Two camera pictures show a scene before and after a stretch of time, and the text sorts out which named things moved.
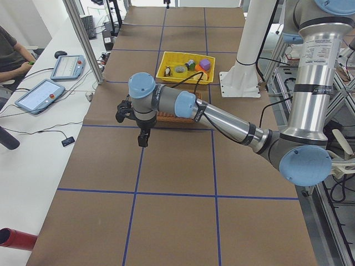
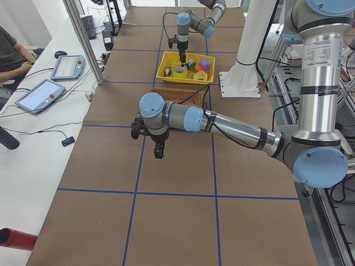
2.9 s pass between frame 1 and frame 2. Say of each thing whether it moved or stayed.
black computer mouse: stayed
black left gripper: moved
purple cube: stayed
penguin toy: stayed
